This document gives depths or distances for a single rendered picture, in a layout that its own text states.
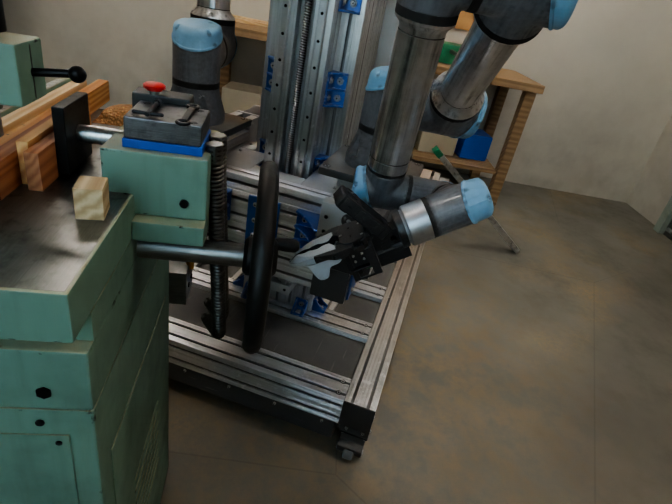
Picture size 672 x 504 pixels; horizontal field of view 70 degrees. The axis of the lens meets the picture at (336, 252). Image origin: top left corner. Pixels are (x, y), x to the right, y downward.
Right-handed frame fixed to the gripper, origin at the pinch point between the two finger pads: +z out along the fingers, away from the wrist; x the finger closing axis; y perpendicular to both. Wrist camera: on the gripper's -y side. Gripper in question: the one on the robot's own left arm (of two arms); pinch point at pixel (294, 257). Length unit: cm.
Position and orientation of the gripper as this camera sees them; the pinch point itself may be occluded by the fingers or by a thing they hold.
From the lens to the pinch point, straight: 85.6
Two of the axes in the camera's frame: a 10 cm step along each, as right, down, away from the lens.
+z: -9.3, 3.5, 1.0
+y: 3.5, 7.9, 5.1
